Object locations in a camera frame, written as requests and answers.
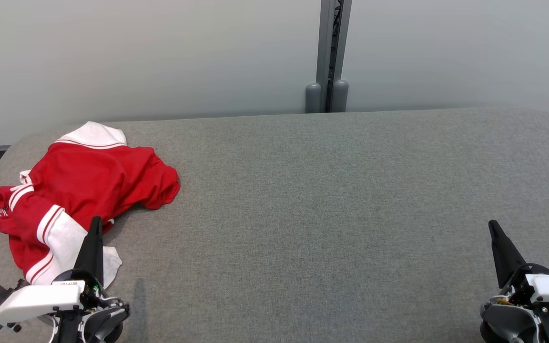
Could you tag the red jersey with white sleeves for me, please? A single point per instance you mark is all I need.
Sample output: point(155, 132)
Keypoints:
point(93, 176)

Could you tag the grey rounded post cap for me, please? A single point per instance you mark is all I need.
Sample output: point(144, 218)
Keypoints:
point(340, 95)
point(313, 97)

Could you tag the grey fabric padded surface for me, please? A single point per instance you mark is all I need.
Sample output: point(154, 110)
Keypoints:
point(303, 214)

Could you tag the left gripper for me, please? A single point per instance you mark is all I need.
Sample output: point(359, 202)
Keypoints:
point(36, 300)

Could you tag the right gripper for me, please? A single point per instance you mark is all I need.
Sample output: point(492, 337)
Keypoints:
point(532, 309)

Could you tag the grey metal partition post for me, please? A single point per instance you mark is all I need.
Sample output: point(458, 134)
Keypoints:
point(324, 43)

